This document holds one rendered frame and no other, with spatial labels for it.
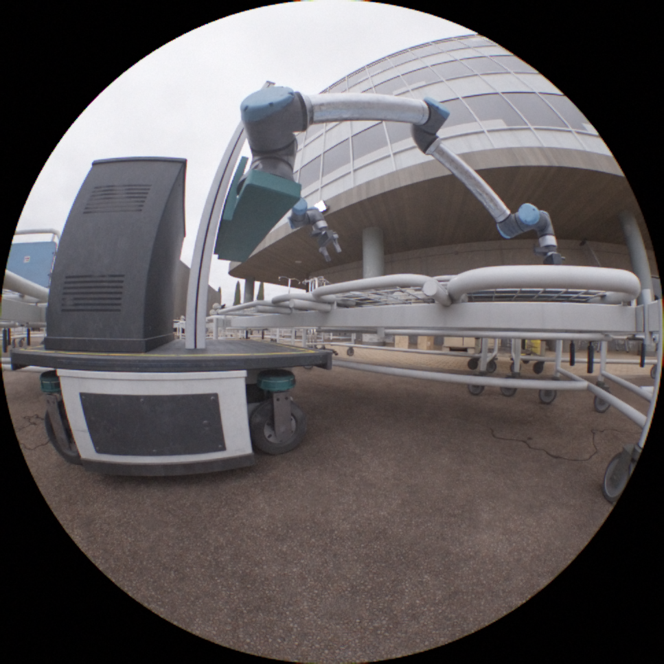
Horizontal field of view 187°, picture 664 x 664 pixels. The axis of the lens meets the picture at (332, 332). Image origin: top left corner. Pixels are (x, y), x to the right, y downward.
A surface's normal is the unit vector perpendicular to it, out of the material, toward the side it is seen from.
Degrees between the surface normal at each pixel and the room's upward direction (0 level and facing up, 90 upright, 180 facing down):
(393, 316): 90
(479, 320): 90
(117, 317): 90
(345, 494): 0
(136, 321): 90
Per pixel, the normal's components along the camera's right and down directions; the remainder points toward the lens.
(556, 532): 0.02, -1.00
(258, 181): 0.60, 0.02
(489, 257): -0.67, -0.01
